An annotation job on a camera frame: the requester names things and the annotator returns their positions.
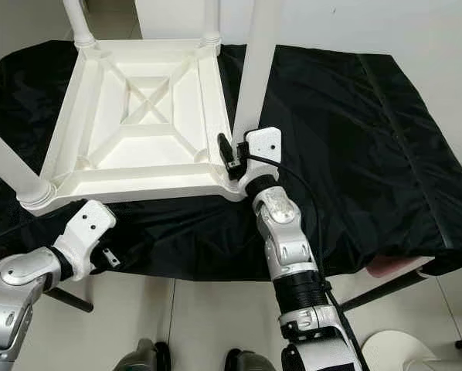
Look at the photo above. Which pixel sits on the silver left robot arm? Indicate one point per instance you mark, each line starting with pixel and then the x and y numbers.
pixel 15 301

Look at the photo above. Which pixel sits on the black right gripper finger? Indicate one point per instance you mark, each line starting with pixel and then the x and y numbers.
pixel 225 150

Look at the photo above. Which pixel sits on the grey robot foot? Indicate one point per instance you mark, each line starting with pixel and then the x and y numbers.
pixel 250 362
pixel 142 357

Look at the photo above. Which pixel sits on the grey left robot foot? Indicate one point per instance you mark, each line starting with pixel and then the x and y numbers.
pixel 142 357

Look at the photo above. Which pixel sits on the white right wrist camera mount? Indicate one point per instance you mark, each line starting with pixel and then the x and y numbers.
pixel 266 144

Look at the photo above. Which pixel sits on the black cloth table cover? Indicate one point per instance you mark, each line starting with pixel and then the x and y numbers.
pixel 378 154

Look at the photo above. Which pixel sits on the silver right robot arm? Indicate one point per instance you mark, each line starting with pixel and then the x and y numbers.
pixel 289 247

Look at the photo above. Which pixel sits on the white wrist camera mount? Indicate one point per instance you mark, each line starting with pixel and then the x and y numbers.
pixel 266 144
pixel 92 224

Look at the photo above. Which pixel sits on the black metal table leg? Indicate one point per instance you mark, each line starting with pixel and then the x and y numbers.
pixel 69 300
pixel 382 291

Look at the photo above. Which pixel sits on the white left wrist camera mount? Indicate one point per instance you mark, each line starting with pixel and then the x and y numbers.
pixel 92 224

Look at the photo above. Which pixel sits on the grey right robot foot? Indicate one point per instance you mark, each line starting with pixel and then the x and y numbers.
pixel 250 362

